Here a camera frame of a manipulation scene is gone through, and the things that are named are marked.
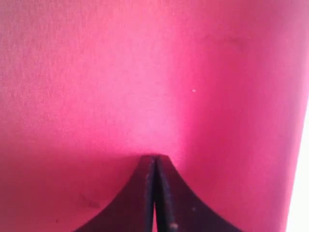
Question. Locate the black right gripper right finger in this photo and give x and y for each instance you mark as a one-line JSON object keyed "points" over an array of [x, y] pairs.
{"points": [[177, 207]]}

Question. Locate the red scalloped cloth mat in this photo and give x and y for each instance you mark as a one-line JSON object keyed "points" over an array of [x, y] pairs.
{"points": [[88, 86]]}

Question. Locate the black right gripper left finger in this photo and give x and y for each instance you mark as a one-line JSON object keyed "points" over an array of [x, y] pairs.
{"points": [[133, 207]]}

